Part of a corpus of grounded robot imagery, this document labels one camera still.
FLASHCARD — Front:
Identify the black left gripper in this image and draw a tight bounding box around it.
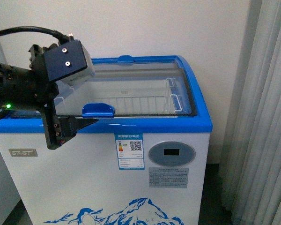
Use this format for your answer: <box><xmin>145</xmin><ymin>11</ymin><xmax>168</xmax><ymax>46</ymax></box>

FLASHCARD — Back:
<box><xmin>29</xmin><ymin>44</ymin><xmax>99</xmax><ymax>150</ymax></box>

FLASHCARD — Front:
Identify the sliding glass lid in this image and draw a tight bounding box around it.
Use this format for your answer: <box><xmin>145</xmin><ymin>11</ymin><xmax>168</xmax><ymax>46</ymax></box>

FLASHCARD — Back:
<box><xmin>54</xmin><ymin>68</ymin><xmax>197</xmax><ymax>117</ymax></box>
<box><xmin>92</xmin><ymin>55</ymin><xmax>180</xmax><ymax>72</ymax></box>

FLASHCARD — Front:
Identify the white chest freezer with penguins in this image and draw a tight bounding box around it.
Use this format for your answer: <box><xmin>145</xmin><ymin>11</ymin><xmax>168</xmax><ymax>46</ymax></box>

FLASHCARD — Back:
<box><xmin>0</xmin><ymin>56</ymin><xmax>213</xmax><ymax>225</ymax></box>

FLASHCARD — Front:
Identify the grey vertical blind curtain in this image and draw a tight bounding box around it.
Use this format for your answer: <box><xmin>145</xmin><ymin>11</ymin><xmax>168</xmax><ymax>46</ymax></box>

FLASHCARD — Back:
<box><xmin>219</xmin><ymin>0</ymin><xmax>281</xmax><ymax>225</ymax></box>

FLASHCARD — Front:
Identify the white wire freezer basket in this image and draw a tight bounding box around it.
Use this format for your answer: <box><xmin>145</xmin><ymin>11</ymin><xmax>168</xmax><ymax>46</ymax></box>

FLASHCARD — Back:
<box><xmin>66</xmin><ymin>77</ymin><xmax>185</xmax><ymax>116</ymax></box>

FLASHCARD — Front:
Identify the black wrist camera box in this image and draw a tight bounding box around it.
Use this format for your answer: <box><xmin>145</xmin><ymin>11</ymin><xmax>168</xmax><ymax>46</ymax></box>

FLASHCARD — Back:
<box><xmin>44</xmin><ymin>40</ymin><xmax>95</xmax><ymax>86</ymax></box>

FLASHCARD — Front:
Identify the black camera cable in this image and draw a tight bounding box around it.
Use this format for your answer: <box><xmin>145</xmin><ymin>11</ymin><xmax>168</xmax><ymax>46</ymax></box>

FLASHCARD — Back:
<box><xmin>0</xmin><ymin>26</ymin><xmax>73</xmax><ymax>45</ymax></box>

